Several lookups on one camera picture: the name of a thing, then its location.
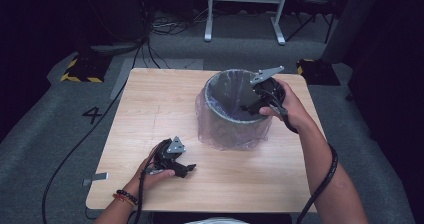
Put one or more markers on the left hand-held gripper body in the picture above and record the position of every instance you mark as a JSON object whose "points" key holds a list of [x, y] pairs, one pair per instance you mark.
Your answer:
{"points": [[168, 155]]}

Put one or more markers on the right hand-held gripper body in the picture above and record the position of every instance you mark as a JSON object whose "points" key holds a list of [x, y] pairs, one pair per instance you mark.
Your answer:
{"points": [[268, 87]]}

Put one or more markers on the green plastic bin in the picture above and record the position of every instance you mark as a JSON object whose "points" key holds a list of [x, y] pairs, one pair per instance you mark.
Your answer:
{"points": [[230, 94]]}

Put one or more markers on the purple plastic bag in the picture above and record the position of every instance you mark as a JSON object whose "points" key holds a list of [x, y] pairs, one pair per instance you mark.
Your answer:
{"points": [[216, 134]]}

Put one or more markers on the person's right hand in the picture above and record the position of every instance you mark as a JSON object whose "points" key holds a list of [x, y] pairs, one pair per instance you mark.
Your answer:
{"points": [[293, 107]]}

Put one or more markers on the person's left hand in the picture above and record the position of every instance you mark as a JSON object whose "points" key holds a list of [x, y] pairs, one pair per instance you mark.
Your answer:
{"points": [[143, 180]]}

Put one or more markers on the person's white clothing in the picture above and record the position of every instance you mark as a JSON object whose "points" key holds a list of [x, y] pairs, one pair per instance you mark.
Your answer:
{"points": [[216, 221]]}

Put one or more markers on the grey tape strip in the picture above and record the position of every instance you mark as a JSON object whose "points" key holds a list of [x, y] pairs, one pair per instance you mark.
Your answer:
{"points": [[96, 178]]}

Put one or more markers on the black tripod stand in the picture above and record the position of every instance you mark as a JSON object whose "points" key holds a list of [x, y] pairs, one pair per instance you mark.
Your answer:
{"points": [[310, 20]]}

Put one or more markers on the grey pillar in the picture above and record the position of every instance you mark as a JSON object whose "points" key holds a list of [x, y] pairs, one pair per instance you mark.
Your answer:
{"points": [[350, 20]]}

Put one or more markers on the black yellow striped base plate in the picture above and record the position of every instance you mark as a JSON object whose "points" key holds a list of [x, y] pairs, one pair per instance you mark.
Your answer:
{"points": [[87, 69], [320, 72]]}

